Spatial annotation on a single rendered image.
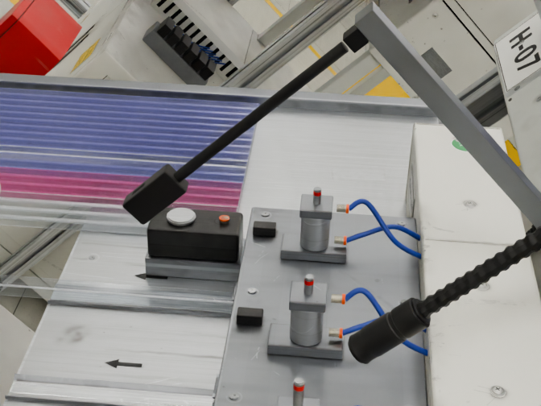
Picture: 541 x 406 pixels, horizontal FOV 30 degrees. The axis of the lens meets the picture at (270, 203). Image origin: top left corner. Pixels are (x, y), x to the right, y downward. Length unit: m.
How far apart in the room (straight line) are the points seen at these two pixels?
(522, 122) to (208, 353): 0.37
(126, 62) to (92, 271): 1.19
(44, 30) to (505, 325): 1.00
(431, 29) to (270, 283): 1.22
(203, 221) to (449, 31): 1.15
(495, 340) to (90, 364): 0.30
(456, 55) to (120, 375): 1.30
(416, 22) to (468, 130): 1.24
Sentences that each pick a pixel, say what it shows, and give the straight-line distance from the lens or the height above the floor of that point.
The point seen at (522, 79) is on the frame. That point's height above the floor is 1.34.
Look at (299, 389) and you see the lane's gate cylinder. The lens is 0.56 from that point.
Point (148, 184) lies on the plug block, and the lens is 0.71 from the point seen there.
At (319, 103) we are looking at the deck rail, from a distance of 1.11.
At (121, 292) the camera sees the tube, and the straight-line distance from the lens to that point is 0.82.
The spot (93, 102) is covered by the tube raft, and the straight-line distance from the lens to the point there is 1.11.
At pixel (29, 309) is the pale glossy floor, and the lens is 2.40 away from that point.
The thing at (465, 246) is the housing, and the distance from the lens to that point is 0.76.
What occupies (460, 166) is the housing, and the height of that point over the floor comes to 1.28.
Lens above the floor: 1.50
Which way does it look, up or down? 24 degrees down
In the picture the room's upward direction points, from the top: 54 degrees clockwise
